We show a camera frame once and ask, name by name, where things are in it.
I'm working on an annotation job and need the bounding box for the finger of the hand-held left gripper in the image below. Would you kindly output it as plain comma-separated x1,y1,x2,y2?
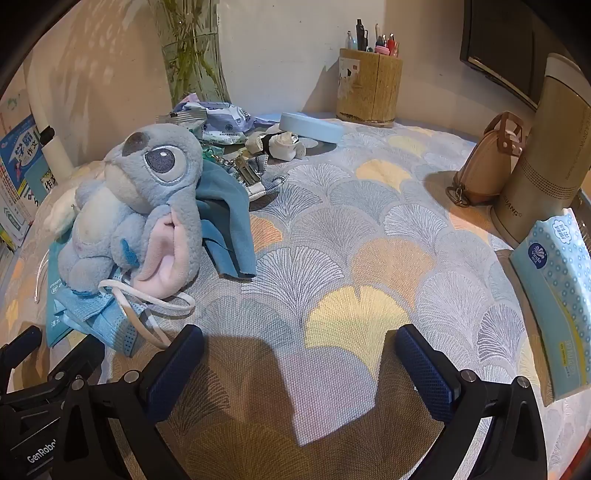
39,339,106,394
0,325,43,372

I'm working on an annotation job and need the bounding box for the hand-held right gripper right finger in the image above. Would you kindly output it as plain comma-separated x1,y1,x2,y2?
394,324,548,480

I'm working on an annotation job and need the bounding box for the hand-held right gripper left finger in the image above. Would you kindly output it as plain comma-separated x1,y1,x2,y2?
55,324,206,480

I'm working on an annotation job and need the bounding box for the blue cloth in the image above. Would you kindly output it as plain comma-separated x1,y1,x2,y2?
196,159,257,280

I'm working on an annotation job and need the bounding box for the grey blue plush toy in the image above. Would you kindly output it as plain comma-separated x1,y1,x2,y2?
60,122,206,296

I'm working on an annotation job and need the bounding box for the plaid bow hair clip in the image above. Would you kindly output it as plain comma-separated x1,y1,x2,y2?
233,154,289,201

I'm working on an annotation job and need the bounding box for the white purple wet wipes packet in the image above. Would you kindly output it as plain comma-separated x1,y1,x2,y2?
157,102,254,146

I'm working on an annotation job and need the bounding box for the blue face mask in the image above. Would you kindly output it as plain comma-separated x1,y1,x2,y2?
53,272,197,356

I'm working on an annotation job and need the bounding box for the teal flat packet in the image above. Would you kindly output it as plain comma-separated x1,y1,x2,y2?
45,240,84,349

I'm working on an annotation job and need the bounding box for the green white book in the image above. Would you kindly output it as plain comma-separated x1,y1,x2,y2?
0,185,35,252

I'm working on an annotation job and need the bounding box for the small white plush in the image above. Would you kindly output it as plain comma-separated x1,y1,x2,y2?
46,189,81,241

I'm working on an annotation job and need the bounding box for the light blue tissue pack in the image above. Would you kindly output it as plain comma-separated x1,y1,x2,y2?
509,208,591,400

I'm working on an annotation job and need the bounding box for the blue workbook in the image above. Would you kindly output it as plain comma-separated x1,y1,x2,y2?
0,113,61,208

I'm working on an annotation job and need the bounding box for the beige zip pouch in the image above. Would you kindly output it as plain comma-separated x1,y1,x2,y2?
445,112,527,205

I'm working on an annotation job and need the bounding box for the beige thermos flask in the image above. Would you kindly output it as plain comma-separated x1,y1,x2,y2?
490,53,591,250

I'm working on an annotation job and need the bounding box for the beige lace scrunchie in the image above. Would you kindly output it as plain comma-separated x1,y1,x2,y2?
245,130,306,161

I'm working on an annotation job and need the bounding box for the light blue round lid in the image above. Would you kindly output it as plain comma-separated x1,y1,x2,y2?
280,112,345,144

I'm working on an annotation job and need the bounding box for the bamboo pen holder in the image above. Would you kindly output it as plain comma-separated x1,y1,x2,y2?
336,47,402,128

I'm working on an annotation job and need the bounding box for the glass vase with plants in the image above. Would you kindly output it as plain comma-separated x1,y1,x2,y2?
148,0,232,109

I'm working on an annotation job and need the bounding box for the bunch of pens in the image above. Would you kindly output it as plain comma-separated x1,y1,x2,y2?
345,18,400,57

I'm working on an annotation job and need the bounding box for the black television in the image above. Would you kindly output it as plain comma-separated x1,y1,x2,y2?
459,0,591,109

